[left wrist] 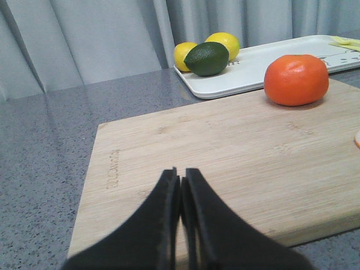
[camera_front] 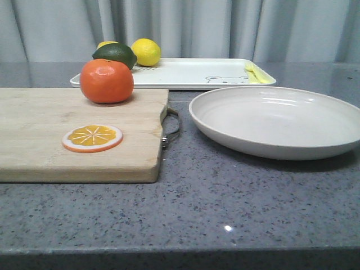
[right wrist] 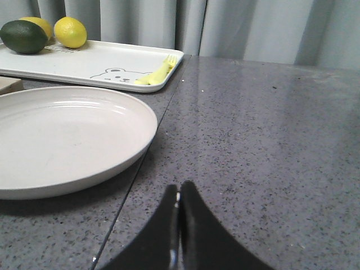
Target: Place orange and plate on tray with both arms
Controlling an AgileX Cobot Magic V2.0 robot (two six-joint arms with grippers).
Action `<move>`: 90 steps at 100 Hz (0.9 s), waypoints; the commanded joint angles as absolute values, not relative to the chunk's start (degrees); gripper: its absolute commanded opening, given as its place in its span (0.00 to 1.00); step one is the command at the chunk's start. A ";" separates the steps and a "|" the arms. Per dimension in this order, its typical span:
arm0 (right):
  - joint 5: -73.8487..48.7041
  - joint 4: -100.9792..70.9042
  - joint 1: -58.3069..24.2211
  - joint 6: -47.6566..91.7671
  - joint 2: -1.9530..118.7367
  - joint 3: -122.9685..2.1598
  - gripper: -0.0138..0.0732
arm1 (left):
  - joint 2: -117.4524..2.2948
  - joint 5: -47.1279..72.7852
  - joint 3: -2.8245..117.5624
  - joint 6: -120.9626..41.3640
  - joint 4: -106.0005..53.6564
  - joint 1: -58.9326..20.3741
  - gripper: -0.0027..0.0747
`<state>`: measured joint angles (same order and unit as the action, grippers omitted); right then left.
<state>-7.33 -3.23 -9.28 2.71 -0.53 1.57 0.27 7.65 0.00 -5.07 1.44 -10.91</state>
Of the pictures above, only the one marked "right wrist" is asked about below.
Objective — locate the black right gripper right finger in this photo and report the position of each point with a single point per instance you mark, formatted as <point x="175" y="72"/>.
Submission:
<point x="205" y="242"/>

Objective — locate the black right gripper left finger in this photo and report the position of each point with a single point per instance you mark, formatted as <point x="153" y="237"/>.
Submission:
<point x="156" y="246"/>

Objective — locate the beige round plate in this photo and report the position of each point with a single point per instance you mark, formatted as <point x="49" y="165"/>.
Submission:
<point x="59" y="140"/>

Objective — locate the white bear tray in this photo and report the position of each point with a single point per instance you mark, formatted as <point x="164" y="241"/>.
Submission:
<point x="101" y="64"/>

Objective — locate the yellow plastic fork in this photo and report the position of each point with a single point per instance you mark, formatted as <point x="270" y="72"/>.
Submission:
<point x="160" y="74"/>

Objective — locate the wooden cutting board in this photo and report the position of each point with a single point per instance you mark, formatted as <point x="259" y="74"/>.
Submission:
<point x="9" y="85"/>

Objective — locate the yellow lemon right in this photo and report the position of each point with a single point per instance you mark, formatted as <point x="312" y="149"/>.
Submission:
<point x="70" y="32"/>

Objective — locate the yellow lemon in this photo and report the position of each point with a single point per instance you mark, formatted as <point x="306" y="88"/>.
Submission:
<point x="70" y="32"/>
<point x="44" y="24"/>

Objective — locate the grey curtain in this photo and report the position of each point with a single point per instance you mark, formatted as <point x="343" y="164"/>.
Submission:
<point x="314" y="33"/>

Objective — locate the dark green lime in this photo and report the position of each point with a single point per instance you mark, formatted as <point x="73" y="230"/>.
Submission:
<point x="23" y="37"/>

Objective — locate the yellow lemon rear left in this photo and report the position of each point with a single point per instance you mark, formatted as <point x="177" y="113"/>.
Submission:
<point x="44" y="24"/>

